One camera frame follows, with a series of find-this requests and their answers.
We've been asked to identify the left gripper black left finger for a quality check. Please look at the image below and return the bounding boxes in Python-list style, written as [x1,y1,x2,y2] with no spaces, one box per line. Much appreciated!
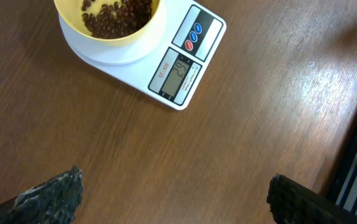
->
[0,166,83,223]

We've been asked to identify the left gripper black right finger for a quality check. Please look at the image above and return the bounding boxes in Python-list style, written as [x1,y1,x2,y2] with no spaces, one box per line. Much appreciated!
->
[267,174,357,224]

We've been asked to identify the white digital kitchen scale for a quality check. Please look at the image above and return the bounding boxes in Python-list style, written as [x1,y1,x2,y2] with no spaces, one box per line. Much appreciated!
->
[59,1,226,110]

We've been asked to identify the pale yellow plastic bowl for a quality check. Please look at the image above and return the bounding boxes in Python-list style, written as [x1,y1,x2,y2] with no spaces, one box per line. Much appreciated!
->
[54,0,167,47]

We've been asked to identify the red beans in bowl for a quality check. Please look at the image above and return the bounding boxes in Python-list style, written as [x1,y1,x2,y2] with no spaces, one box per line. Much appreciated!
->
[81,0,152,39]

